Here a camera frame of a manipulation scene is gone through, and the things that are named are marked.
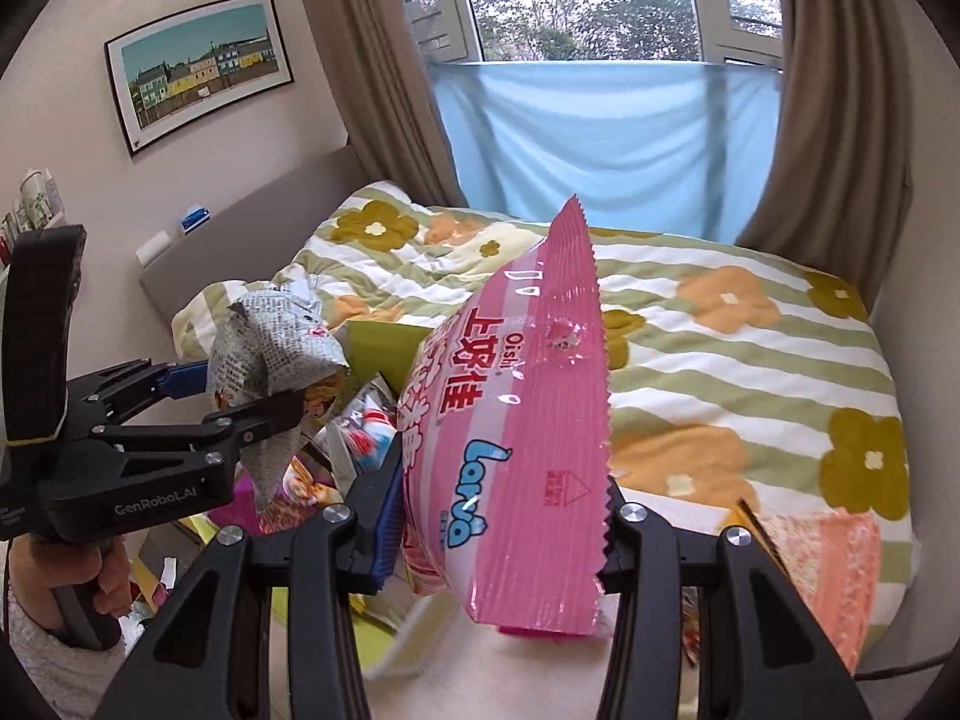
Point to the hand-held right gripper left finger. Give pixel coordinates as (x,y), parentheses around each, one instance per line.
(386,521)

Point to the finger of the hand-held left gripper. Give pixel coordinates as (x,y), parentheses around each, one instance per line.
(187,381)
(247,424)

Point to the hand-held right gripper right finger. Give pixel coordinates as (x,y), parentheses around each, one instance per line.
(637,547)

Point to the newsprint pattern snack bag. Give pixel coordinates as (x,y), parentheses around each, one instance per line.
(262,349)

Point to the magenta snack packet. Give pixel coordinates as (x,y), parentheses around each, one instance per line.
(232,511)

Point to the blue and red snack packet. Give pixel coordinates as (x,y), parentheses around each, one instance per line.
(367,424)

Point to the green cardboard box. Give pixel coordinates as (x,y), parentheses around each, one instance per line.
(379,349)

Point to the large pink snack bag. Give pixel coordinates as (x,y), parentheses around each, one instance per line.
(525,427)

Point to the pile of snack packets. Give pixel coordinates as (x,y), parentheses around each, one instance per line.
(817,577)

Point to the person's left forearm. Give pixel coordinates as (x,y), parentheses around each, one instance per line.
(52,679)

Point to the person's left hand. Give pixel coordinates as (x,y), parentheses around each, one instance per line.
(112,577)

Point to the white box on headboard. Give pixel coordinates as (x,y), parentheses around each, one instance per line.
(155,247)

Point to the grey bed headboard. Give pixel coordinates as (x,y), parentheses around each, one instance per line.
(262,232)

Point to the floral striped blanket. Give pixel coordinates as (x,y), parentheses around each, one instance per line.
(750,360)

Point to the framed houses picture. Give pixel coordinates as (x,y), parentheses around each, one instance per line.
(199,71)

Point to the brown curtain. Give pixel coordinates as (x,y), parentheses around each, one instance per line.
(832,112)
(382,75)

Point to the light blue cloth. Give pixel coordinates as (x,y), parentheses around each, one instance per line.
(600,142)

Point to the white window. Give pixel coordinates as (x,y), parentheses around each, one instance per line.
(577,0)

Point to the wall shelf with cups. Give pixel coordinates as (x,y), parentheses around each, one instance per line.
(30,206)

